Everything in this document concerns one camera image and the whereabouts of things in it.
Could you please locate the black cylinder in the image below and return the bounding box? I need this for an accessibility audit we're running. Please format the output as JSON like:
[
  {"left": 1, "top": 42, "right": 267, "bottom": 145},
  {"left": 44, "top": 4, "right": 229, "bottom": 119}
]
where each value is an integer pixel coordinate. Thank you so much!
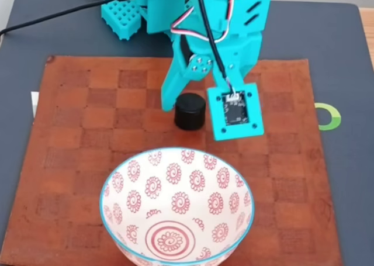
[{"left": 174, "top": 92, "right": 207, "bottom": 132}]

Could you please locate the white bowl with red flowers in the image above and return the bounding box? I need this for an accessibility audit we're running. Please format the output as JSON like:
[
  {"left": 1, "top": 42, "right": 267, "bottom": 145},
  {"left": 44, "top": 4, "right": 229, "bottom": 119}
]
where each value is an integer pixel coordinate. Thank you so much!
[{"left": 98, "top": 147, "right": 255, "bottom": 266}]

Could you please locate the dark grey desk mat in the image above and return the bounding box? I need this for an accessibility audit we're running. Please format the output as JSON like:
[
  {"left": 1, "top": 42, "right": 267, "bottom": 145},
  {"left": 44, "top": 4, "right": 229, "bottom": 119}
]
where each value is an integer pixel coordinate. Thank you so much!
[{"left": 0, "top": 0, "right": 374, "bottom": 266}]

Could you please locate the brown checkered wooden board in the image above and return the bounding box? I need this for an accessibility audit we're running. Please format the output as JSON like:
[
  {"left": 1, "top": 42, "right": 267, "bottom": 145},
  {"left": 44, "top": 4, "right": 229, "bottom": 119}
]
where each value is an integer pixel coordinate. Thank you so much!
[{"left": 0, "top": 54, "right": 343, "bottom": 266}]

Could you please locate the white paper slip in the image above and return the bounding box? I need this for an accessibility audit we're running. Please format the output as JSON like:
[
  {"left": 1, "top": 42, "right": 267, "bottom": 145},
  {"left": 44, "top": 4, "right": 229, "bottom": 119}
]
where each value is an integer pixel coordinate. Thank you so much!
[{"left": 30, "top": 92, "right": 39, "bottom": 118}]

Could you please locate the white red servo wire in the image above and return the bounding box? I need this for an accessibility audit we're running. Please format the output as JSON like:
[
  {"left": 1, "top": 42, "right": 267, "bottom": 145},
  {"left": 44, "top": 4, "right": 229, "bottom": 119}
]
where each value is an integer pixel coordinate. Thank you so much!
[{"left": 170, "top": 0, "right": 249, "bottom": 43}]

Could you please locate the teal camera mount with board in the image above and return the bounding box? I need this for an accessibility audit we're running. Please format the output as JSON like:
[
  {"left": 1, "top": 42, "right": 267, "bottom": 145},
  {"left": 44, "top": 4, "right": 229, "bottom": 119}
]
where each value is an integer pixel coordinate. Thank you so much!
[{"left": 206, "top": 67, "right": 265, "bottom": 141}]

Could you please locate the black power cable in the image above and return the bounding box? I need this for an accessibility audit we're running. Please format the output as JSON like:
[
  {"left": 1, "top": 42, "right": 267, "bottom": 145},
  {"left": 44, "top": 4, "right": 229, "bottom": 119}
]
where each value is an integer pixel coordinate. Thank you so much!
[{"left": 0, "top": 0, "right": 136, "bottom": 36}]

